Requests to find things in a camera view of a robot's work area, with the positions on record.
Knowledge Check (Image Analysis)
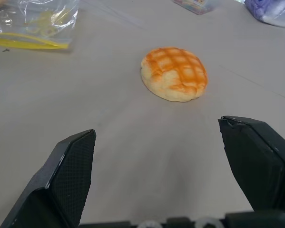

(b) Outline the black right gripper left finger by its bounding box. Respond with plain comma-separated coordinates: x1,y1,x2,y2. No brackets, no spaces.
0,129,97,228

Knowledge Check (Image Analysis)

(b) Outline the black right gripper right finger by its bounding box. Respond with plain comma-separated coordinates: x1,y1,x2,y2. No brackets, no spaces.
217,115,285,212

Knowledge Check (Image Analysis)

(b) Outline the orange crosshatched bread bun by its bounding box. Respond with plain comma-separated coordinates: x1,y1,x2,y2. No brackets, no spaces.
140,47,208,103

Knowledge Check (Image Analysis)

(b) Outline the clear yellow-zip plastic bag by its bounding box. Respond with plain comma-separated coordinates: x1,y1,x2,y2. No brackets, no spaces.
0,0,80,51

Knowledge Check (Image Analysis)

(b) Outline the purple tissue pack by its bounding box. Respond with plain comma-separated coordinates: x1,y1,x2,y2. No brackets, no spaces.
244,0,285,28

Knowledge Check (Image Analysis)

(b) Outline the clear box of coloured clips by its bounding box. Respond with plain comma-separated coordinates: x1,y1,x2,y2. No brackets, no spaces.
172,0,216,15

